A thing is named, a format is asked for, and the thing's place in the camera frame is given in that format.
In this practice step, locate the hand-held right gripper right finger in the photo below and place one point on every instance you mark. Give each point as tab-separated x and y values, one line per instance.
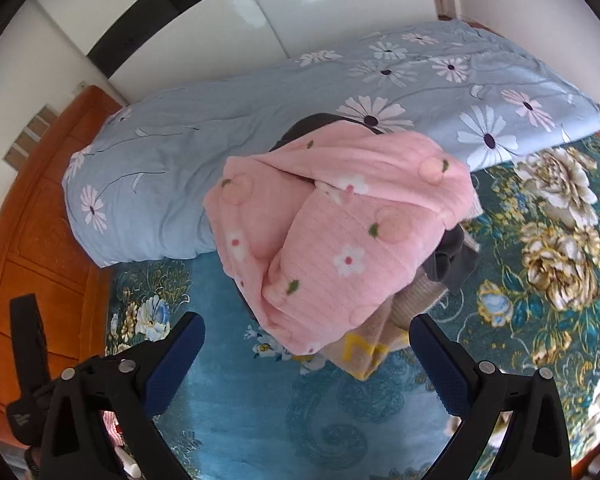
440	370

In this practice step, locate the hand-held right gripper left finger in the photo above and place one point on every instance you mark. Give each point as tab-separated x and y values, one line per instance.
172	360

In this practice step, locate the pink peach-print fleece garment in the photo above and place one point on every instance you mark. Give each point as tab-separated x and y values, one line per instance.
330	240

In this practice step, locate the beige garment with yellow print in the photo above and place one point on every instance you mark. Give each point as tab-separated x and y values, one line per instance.
380	340

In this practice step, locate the teal floral bed sheet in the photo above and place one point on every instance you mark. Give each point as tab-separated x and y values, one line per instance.
260	410

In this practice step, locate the dark grey garment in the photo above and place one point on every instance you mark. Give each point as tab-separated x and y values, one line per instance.
450	260

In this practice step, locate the light blue floral quilt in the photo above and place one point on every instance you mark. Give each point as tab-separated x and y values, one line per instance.
180	160

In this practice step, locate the black garment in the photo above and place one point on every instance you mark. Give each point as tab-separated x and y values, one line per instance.
305	127

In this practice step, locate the white glossy wardrobe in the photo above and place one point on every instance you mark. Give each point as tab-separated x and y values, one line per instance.
180	20

